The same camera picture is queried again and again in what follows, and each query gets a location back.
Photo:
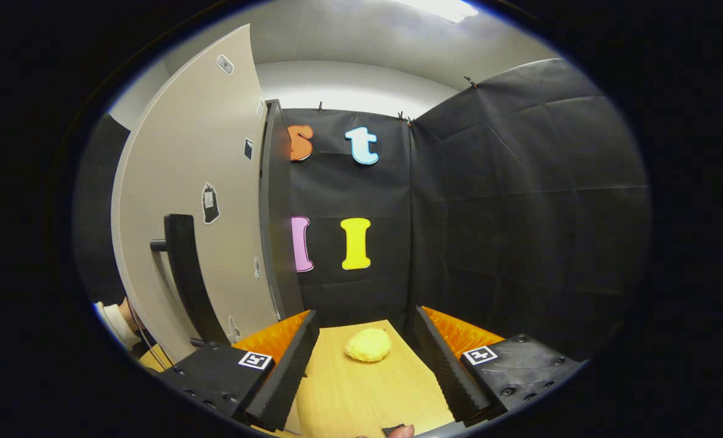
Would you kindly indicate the long ceiling light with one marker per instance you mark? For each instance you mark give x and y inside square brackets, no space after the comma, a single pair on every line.
[440,8]

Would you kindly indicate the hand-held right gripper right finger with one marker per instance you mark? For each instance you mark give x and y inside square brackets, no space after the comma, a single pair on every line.
[443,365]

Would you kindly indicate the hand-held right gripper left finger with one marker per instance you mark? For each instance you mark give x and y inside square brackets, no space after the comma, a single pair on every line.
[285,371]

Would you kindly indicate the beige cabinet door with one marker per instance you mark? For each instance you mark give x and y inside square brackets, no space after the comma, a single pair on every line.
[185,140]

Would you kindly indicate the yellow lumpy object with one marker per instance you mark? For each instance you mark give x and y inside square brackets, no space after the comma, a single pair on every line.
[367,345]

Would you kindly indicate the black backdrop cloth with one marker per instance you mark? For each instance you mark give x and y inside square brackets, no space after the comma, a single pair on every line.
[520,213]

